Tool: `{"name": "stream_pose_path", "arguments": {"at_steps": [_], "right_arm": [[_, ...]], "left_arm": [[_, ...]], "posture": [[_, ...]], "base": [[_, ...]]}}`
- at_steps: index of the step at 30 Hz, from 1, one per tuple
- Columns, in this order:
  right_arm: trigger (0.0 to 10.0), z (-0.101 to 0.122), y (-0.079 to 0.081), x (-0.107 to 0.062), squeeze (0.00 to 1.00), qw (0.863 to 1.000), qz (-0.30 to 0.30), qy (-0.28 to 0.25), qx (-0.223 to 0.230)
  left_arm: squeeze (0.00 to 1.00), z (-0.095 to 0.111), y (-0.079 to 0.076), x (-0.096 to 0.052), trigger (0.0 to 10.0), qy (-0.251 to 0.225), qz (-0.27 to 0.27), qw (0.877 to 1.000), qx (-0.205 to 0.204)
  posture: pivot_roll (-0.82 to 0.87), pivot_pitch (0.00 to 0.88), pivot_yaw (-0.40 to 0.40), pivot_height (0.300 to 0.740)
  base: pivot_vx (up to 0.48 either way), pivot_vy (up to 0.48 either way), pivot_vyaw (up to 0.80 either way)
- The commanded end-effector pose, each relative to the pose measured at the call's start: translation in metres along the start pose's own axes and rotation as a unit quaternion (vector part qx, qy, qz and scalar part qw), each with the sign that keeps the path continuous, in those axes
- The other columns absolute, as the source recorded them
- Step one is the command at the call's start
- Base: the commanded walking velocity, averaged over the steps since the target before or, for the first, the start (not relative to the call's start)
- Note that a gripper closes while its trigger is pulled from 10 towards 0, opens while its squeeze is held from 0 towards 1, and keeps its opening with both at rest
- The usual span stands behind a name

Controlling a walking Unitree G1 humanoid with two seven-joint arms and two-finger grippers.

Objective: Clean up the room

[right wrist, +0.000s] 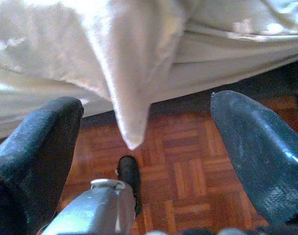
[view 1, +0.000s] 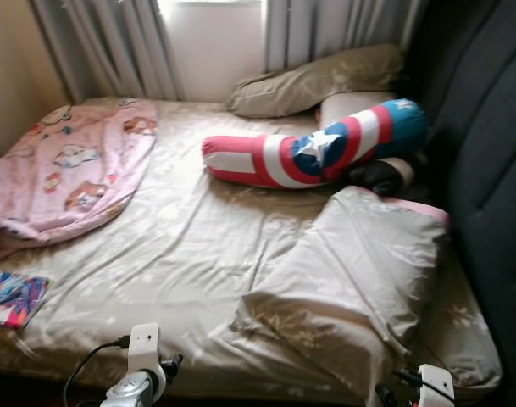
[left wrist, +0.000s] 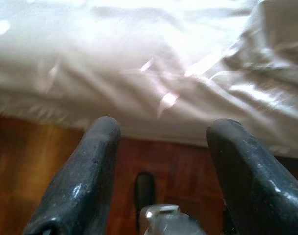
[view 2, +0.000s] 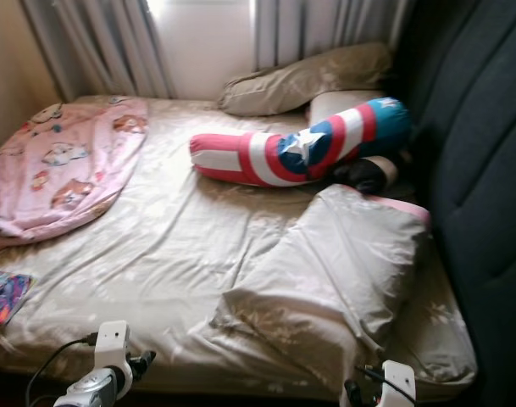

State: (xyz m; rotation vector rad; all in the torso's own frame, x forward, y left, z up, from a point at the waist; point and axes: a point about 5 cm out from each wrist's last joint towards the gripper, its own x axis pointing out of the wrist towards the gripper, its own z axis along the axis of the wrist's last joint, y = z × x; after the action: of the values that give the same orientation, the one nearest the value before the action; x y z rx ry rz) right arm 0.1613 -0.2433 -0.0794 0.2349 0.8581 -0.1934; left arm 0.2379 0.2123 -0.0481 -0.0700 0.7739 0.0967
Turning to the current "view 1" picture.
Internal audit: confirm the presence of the dark grey quilted panel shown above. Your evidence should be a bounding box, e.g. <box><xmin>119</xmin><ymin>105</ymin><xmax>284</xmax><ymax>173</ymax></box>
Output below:
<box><xmin>402</xmin><ymin>0</ymin><xmax>516</xmax><ymax>407</ymax></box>

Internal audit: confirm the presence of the large beige floral pillow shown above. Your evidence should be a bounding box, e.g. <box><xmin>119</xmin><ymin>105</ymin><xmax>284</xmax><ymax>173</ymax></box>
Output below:
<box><xmin>208</xmin><ymin>187</ymin><xmax>450</xmax><ymax>399</ymax></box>

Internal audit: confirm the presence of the dark brown plush toy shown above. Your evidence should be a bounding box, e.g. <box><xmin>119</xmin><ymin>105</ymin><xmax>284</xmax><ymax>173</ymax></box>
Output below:
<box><xmin>347</xmin><ymin>157</ymin><xmax>416</xmax><ymax>198</ymax></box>

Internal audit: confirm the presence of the pink and blue magazine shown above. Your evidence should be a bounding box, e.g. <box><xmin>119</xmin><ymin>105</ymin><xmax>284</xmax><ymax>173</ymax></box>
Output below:
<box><xmin>0</xmin><ymin>271</ymin><xmax>51</xmax><ymax>331</ymax></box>

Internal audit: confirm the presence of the cream pillow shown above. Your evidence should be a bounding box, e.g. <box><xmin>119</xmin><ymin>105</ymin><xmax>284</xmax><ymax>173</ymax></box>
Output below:
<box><xmin>317</xmin><ymin>91</ymin><xmax>399</xmax><ymax>129</ymax></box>

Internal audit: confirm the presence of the tan floral pillow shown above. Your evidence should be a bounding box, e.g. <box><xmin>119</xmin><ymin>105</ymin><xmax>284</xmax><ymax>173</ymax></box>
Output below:
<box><xmin>226</xmin><ymin>44</ymin><xmax>406</xmax><ymax>119</ymax></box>

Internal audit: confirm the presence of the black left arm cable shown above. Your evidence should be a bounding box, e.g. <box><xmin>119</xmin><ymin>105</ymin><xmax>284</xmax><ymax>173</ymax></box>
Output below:
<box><xmin>63</xmin><ymin>337</ymin><xmax>132</xmax><ymax>407</ymax></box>

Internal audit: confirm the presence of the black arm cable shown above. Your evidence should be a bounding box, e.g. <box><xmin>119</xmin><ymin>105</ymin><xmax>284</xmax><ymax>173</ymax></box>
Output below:
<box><xmin>63</xmin><ymin>337</ymin><xmax>132</xmax><ymax>407</ymax></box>
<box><xmin>392</xmin><ymin>368</ymin><xmax>454</xmax><ymax>401</ymax></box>

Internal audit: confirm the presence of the bed with beige floral sheet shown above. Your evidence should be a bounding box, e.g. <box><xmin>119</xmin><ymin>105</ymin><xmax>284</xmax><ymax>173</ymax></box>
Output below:
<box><xmin>0</xmin><ymin>95</ymin><xmax>504</xmax><ymax>404</ymax></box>

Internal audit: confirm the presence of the grey pleated curtain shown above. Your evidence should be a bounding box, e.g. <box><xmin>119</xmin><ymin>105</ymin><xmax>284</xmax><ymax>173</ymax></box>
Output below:
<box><xmin>264</xmin><ymin>0</ymin><xmax>424</xmax><ymax>74</ymax></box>
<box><xmin>33</xmin><ymin>0</ymin><xmax>184</xmax><ymax>102</ymax></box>

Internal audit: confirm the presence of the red white blue star bolster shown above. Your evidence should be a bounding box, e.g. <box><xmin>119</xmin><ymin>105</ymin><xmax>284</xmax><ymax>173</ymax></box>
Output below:
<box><xmin>202</xmin><ymin>98</ymin><xmax>429</xmax><ymax>189</ymax></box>

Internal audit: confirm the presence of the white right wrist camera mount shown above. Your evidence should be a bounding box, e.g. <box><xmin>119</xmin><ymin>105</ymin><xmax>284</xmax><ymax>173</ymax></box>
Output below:
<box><xmin>418</xmin><ymin>365</ymin><xmax>456</xmax><ymax>407</ymax></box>

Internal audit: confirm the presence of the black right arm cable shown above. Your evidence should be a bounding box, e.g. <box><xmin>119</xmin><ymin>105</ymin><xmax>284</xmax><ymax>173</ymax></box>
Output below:
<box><xmin>392</xmin><ymin>368</ymin><xmax>454</xmax><ymax>401</ymax></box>

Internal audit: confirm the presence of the pink cartoon print blanket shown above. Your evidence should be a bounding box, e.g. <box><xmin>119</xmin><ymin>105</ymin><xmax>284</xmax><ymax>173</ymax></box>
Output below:
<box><xmin>0</xmin><ymin>100</ymin><xmax>158</xmax><ymax>257</ymax></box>

